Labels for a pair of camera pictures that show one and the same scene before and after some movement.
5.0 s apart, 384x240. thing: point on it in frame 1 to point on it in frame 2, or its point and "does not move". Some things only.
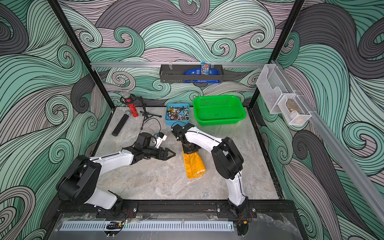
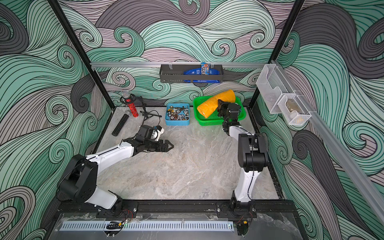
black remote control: [120, 125] does not move
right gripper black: [188, 149] to [224, 106]
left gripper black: [164, 157] to [160, 145]
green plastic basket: [219, 110] does not move
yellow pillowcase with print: [194, 166] to [211, 105]
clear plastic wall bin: [272, 84] does not move
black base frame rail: [274, 208] does not move
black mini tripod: [145, 114] does not move
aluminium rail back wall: [118, 64] does not move
